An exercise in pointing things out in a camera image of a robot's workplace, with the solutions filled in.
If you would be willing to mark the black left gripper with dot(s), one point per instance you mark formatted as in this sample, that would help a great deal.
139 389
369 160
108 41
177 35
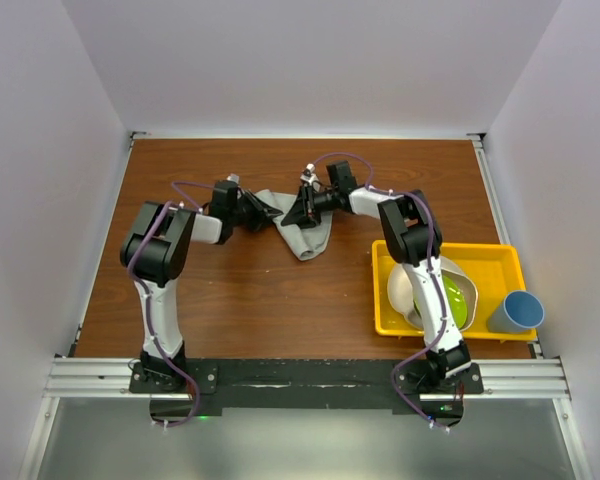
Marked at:
262 214

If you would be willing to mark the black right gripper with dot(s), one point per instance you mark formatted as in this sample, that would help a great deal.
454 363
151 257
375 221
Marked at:
303 213

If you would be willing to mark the grey cloth napkin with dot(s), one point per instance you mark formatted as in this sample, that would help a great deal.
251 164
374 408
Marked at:
305 244

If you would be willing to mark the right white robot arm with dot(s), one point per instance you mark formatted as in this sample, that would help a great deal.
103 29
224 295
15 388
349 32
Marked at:
413 239

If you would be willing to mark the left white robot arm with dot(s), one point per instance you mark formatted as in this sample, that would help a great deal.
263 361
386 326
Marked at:
154 255

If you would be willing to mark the beige shell-shaped plate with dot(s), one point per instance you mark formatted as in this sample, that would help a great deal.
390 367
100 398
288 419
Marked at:
402 299

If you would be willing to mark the lime green bowl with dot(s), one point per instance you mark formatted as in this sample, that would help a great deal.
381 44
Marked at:
457 302

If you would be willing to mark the yellow plastic tray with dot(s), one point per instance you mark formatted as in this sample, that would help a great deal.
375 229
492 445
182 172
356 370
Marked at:
494 269

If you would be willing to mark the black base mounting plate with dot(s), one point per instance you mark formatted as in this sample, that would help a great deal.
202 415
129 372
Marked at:
448 411

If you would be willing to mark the blue plastic cup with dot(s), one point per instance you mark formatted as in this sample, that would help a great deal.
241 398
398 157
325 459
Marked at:
520 311

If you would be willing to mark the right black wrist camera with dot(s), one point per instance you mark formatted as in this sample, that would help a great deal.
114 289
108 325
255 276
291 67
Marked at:
340 177

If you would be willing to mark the aluminium frame rail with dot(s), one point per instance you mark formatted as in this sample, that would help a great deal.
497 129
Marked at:
498 379

